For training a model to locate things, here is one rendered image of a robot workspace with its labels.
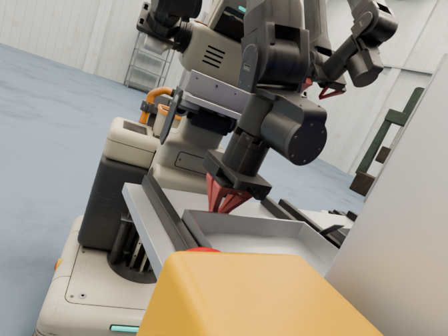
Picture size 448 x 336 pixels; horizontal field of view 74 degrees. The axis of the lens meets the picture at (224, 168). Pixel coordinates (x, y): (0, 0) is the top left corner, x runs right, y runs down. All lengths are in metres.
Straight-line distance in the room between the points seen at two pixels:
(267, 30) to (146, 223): 0.29
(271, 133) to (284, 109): 0.03
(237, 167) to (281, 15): 0.20
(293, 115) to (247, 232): 0.23
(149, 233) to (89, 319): 0.76
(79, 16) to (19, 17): 1.41
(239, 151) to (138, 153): 0.80
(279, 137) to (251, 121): 0.07
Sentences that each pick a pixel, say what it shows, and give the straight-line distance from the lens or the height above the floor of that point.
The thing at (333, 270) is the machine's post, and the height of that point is 1.03.
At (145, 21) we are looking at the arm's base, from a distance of 0.89.
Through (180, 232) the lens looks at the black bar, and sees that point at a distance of 0.40.
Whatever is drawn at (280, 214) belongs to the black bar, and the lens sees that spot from 0.65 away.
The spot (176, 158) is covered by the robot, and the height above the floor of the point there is 0.84.
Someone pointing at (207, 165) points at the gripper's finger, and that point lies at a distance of 0.45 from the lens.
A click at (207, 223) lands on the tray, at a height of 0.90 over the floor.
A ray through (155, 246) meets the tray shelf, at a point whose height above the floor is 0.88.
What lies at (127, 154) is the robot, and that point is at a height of 0.73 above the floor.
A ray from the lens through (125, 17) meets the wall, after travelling 10.34.
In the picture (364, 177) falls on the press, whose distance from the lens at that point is 7.69.
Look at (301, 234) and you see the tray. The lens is 0.60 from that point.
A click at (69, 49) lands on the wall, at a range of 10.15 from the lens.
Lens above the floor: 1.09
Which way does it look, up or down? 14 degrees down
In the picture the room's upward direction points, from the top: 22 degrees clockwise
